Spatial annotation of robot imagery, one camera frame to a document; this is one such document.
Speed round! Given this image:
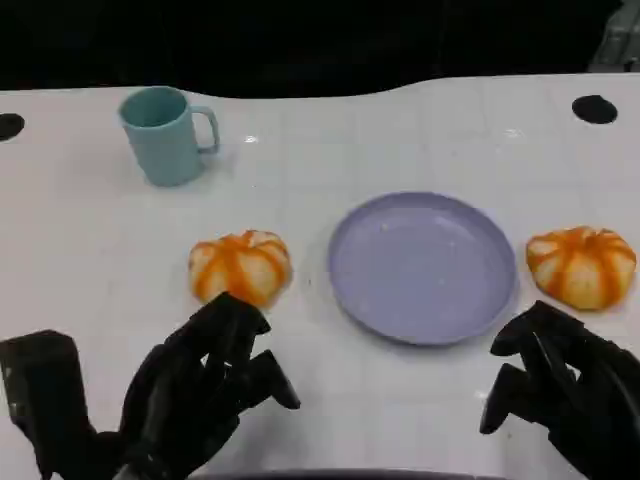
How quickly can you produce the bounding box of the grey background machine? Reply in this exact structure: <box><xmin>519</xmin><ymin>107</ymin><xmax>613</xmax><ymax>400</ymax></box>
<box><xmin>592</xmin><ymin>0</ymin><xmax>640</xmax><ymax>67</ymax></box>

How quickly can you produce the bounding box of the orange and white bread roll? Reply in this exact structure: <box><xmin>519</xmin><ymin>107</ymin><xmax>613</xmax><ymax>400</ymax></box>
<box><xmin>188</xmin><ymin>229</ymin><xmax>294</xmax><ymax>308</ymax></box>
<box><xmin>525</xmin><ymin>225</ymin><xmax>637</xmax><ymax>314</ymax></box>

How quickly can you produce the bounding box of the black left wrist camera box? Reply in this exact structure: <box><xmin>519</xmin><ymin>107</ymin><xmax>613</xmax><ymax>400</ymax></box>
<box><xmin>0</xmin><ymin>329</ymin><xmax>99</xmax><ymax>479</ymax></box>

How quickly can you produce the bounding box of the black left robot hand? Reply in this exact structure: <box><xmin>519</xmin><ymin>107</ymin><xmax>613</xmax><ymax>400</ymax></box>
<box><xmin>118</xmin><ymin>291</ymin><xmax>302</xmax><ymax>477</ymax></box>

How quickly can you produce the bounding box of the pale green mug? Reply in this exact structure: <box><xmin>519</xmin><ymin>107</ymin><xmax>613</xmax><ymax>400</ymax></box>
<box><xmin>117</xmin><ymin>86</ymin><xmax>221</xmax><ymax>189</ymax></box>

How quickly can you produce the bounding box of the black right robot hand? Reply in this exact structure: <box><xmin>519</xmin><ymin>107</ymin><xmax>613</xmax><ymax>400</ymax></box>
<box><xmin>478</xmin><ymin>299</ymin><xmax>640</xmax><ymax>480</ymax></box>

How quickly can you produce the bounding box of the lilac plate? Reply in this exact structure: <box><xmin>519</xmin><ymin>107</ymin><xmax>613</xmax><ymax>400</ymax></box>
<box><xmin>327</xmin><ymin>191</ymin><xmax>518</xmax><ymax>347</ymax></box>

